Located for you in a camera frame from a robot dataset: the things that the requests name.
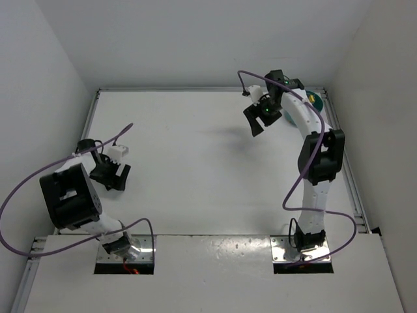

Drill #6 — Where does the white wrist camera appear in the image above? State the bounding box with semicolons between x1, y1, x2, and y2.
242;85;264;105
107;145;129;163

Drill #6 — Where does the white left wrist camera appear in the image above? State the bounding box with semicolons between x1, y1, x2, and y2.
107;145;129;163

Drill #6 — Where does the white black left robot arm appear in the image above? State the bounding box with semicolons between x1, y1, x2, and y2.
39;138;134;259

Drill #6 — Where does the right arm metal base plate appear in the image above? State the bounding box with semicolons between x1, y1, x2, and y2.
270;235;331;265

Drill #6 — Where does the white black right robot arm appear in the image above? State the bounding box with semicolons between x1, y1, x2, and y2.
242;70;345;252

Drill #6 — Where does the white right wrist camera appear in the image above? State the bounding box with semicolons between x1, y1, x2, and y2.
242;85;264;105

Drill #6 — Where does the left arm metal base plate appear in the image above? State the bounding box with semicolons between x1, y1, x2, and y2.
96;235;156;265

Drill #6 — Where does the teal divided round container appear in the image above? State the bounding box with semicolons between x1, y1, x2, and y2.
284;90;324;127

